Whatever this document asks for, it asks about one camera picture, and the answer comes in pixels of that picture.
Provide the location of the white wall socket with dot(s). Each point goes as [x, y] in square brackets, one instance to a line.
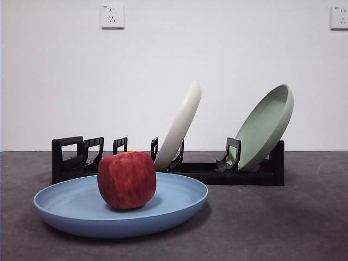
[340, 17]
[112, 16]

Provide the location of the red apple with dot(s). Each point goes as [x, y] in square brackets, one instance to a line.
[126, 180]

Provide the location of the green plate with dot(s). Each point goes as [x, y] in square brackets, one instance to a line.
[266, 125]

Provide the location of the white plate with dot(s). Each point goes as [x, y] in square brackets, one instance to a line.
[182, 122]

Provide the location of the black plate rack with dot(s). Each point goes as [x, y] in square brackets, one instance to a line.
[244, 179]

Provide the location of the blue plate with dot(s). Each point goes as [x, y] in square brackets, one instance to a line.
[68, 206]

